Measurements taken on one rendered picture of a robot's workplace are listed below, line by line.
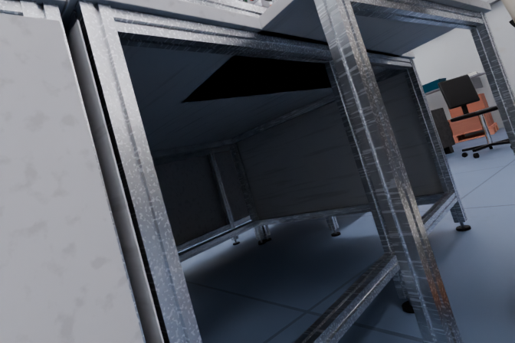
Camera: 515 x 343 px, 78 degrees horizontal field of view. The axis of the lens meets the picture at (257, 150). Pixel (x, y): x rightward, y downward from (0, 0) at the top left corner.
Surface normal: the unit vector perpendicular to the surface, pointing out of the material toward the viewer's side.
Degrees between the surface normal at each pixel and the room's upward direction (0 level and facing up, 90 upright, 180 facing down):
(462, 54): 90
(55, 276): 90
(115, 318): 90
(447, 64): 90
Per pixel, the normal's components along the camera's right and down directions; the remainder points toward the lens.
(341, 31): -0.77, 0.18
